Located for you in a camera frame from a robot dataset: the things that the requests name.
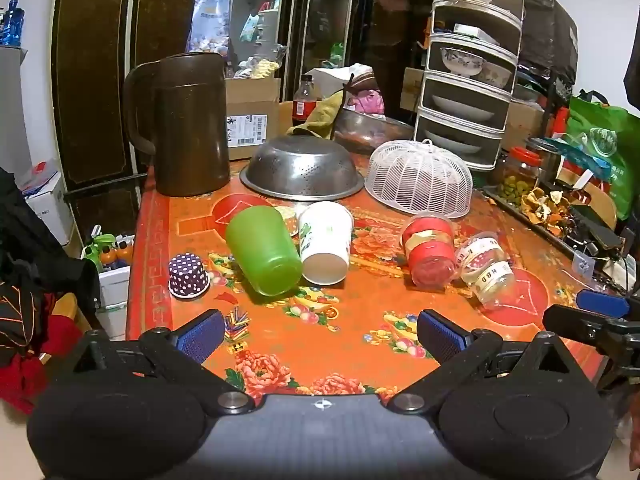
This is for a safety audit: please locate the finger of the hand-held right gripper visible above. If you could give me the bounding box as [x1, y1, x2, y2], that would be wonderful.
[542, 304, 640, 357]
[576, 289, 632, 319]

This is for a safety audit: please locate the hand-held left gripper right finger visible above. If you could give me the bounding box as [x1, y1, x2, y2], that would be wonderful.
[387, 309, 596, 416]

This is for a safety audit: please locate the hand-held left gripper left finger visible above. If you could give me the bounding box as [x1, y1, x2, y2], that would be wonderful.
[65, 308, 256, 416]

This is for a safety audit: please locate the purple polka dot cup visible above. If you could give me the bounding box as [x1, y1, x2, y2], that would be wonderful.
[168, 253, 211, 300]

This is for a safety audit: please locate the clear printed plastic cup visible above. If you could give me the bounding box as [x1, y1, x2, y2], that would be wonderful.
[455, 231, 517, 310]

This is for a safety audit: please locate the red clear plastic cup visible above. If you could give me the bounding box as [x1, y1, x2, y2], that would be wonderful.
[403, 213, 458, 288]

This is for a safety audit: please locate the green plastic cup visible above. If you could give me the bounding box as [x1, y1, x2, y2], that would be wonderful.
[225, 205, 304, 297]

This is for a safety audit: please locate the white paper cup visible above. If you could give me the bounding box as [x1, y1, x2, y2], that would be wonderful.
[297, 201, 355, 286]

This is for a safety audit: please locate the red floral tablecloth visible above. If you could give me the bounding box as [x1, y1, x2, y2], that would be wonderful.
[125, 152, 616, 406]

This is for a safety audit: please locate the tray of dried peels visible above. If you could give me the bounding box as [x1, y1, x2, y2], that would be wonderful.
[482, 185, 626, 266]

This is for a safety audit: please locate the box of small bottles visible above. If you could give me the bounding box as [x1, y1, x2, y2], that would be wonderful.
[80, 232, 136, 311]

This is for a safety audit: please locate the glass jar red lid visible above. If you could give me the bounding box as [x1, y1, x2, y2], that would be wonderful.
[500, 146, 543, 206]

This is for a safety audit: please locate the green shopping bag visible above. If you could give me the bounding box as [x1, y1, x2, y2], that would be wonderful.
[565, 91, 640, 221]

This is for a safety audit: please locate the white plastic food cover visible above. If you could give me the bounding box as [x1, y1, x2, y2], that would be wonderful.
[364, 139, 474, 219]

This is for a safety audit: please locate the red cloth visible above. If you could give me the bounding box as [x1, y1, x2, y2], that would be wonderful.
[0, 292, 83, 416]

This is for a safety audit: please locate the dark clothing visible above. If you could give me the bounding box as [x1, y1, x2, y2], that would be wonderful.
[0, 167, 101, 366]

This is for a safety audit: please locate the steel colander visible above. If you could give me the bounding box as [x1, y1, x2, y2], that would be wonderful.
[239, 135, 365, 202]

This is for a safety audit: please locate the white plate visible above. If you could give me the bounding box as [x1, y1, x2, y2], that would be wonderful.
[425, 127, 483, 155]
[431, 94, 496, 122]

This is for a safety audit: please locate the white carton box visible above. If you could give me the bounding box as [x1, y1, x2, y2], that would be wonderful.
[17, 160, 76, 246]

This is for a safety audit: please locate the brown plastic pitcher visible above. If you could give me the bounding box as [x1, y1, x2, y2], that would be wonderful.
[122, 52, 232, 198]

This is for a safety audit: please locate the cardboard box with labels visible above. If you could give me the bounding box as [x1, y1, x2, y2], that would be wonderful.
[225, 77, 282, 162]

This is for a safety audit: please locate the steel basin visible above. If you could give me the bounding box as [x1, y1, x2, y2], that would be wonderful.
[332, 109, 416, 156]

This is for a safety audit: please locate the pale ceramic bowl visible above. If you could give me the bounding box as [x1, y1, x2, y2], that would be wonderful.
[475, 61, 513, 88]

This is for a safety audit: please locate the yellow cloth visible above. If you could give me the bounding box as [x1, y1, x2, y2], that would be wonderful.
[286, 91, 346, 141]

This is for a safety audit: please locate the cola bottle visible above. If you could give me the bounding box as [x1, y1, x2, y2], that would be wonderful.
[292, 74, 318, 128]

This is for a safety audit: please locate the pink cloth bundle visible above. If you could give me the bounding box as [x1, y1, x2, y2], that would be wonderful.
[345, 63, 386, 116]

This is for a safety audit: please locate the white tiered dish rack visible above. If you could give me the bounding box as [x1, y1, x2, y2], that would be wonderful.
[413, 0, 526, 172]

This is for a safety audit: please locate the black bag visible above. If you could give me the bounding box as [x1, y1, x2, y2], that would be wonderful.
[517, 0, 579, 106]

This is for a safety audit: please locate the patterned ceramic bowl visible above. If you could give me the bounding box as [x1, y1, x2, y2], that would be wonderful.
[440, 46, 487, 78]

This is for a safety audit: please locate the dark wooden cabinet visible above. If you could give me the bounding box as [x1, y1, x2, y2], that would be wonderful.
[50, 0, 436, 241]

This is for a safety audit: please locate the blue snack packet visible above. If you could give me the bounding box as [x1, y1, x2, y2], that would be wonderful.
[185, 0, 236, 56]

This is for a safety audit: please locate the blue bottle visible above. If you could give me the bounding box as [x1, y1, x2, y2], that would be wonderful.
[0, 0, 23, 46]

